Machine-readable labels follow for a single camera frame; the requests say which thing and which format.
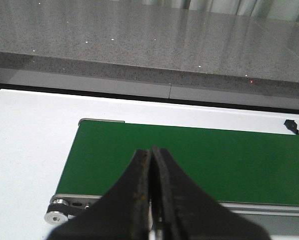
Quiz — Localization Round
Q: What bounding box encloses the worn black left gripper right finger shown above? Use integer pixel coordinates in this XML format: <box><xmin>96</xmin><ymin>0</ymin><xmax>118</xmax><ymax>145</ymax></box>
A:
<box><xmin>150</xmin><ymin>146</ymin><xmax>271</xmax><ymax>240</ymax></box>

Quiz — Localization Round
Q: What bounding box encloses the worn black left gripper left finger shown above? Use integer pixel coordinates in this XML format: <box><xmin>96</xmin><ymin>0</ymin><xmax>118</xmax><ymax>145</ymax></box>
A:
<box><xmin>48</xmin><ymin>149</ymin><xmax>150</xmax><ymax>240</ymax></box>

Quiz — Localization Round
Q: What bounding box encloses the green conveyor belt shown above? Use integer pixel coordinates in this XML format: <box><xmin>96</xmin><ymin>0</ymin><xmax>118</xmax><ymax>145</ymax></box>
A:
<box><xmin>56</xmin><ymin>120</ymin><xmax>299</xmax><ymax>206</ymax></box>

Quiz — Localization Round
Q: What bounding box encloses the grey stone slab left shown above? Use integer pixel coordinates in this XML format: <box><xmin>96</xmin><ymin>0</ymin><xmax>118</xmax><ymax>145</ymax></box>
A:
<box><xmin>0</xmin><ymin>0</ymin><xmax>299</xmax><ymax>97</ymax></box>

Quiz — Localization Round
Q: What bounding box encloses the grey curtain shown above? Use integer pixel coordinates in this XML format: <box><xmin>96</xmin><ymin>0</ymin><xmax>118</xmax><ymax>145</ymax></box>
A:
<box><xmin>141</xmin><ymin>0</ymin><xmax>299</xmax><ymax>23</ymax></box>

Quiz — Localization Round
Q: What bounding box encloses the aluminium conveyor frame rail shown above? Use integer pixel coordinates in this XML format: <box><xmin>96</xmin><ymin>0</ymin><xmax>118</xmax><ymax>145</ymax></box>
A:
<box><xmin>218</xmin><ymin>201</ymin><xmax>299</xmax><ymax>217</ymax></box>

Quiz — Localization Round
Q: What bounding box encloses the conveyor start roller bracket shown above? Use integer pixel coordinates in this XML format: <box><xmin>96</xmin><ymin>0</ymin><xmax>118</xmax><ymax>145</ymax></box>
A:
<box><xmin>44</xmin><ymin>193</ymin><xmax>102</xmax><ymax>225</ymax></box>

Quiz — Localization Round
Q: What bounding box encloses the black sensor with cable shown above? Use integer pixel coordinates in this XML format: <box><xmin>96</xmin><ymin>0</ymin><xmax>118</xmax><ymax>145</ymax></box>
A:
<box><xmin>284</xmin><ymin>119</ymin><xmax>299</xmax><ymax>135</ymax></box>

